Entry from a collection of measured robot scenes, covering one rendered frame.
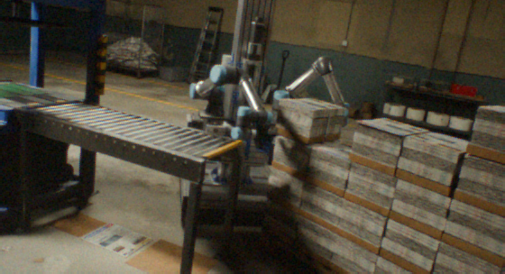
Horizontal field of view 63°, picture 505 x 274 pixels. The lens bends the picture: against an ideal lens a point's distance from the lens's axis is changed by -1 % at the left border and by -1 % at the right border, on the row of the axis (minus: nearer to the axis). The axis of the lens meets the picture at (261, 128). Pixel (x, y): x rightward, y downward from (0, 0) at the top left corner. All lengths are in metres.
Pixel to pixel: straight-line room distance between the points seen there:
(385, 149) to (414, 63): 6.85
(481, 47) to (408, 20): 1.47
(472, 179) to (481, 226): 0.22
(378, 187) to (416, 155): 0.29
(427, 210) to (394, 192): 0.19
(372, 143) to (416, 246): 0.58
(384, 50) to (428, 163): 7.03
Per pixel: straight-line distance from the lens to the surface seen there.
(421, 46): 9.13
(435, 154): 2.23
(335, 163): 2.51
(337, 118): 2.83
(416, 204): 2.32
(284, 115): 2.73
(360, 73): 9.23
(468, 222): 2.24
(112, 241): 2.99
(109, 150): 2.46
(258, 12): 3.29
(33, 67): 3.85
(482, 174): 2.17
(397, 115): 8.63
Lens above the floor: 1.47
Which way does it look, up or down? 13 degrees down
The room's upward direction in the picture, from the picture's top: 9 degrees clockwise
